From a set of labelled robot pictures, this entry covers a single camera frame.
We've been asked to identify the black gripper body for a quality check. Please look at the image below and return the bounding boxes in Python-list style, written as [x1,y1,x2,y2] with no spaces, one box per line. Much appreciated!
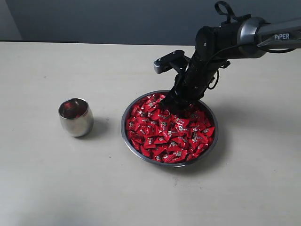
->
[168,54,220,108]

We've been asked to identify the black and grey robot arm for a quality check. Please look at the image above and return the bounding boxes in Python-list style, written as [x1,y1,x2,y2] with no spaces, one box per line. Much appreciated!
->
[157,17,301,114]

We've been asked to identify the pile of red wrapped candies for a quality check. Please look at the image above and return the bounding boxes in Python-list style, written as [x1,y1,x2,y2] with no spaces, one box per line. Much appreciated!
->
[126,93,215,164]

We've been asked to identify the stainless steel bowl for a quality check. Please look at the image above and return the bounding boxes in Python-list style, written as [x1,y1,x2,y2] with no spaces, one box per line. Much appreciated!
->
[120,89,219,168]

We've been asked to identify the stainless steel cup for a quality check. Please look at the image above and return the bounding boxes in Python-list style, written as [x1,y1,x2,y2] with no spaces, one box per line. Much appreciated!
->
[58,98,94,137]

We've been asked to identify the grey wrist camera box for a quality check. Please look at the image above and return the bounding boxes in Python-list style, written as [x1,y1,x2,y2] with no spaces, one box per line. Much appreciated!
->
[153,50,190,74]

